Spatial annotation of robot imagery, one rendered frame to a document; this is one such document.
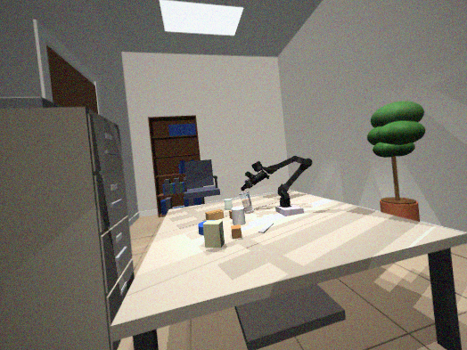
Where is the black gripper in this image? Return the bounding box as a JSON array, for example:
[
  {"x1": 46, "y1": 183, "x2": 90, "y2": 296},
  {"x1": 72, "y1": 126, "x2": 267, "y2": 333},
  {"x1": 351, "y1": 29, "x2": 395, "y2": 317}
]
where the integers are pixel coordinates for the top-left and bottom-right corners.
[{"x1": 241, "y1": 175, "x2": 261, "y2": 189}]

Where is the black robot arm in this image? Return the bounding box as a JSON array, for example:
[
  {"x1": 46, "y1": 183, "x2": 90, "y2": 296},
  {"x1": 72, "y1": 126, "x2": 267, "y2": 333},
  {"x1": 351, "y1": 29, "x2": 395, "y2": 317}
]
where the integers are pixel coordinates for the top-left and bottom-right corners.
[{"x1": 251, "y1": 156, "x2": 312, "y2": 208}]

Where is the white flat bar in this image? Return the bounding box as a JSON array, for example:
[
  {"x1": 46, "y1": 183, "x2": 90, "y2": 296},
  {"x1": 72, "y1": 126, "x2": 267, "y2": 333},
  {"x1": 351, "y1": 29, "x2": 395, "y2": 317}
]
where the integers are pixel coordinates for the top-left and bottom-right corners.
[{"x1": 258, "y1": 222, "x2": 274, "y2": 233}]

